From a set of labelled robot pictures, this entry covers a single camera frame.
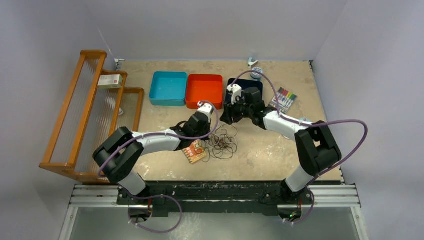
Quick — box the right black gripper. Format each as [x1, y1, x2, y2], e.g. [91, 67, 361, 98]
[220, 96, 254, 126]

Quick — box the dark cable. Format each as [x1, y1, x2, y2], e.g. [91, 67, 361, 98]
[200, 124, 239, 164]

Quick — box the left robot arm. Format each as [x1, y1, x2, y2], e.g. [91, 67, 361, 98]
[92, 104, 214, 205]

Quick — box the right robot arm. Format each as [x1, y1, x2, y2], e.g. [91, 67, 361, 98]
[220, 84, 342, 204]

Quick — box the orange plastic bin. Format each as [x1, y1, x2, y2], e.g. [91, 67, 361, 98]
[185, 74, 223, 110]

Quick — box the dark blue plastic bin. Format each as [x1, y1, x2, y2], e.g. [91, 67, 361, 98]
[224, 78, 264, 104]

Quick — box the teal plastic bin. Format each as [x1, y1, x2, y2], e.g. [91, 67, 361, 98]
[148, 71, 188, 107]

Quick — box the blue white tape roll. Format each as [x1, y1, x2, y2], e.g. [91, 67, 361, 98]
[250, 67, 263, 82]

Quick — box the small grey clip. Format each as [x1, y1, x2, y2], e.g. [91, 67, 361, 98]
[247, 57, 259, 69]

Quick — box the colour marker pack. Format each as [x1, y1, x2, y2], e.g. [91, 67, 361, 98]
[268, 87, 298, 114]

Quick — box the blue packaged tool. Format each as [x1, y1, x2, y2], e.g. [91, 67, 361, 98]
[299, 117, 311, 123]

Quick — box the white red small box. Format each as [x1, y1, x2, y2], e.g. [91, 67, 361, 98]
[97, 74, 123, 89]

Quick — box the wooden rack shelf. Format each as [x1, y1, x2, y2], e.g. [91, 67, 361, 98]
[39, 50, 144, 185]

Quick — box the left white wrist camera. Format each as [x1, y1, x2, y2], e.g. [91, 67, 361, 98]
[197, 101, 215, 120]

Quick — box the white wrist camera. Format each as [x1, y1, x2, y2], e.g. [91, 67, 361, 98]
[226, 83, 243, 105]
[197, 101, 215, 120]

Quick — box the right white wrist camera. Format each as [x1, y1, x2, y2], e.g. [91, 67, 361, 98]
[226, 83, 243, 105]

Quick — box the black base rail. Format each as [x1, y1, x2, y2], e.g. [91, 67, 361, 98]
[118, 180, 313, 218]

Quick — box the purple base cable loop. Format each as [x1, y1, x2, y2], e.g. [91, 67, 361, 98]
[127, 193, 185, 234]

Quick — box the aluminium frame rail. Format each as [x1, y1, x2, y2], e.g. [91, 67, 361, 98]
[69, 185, 362, 209]

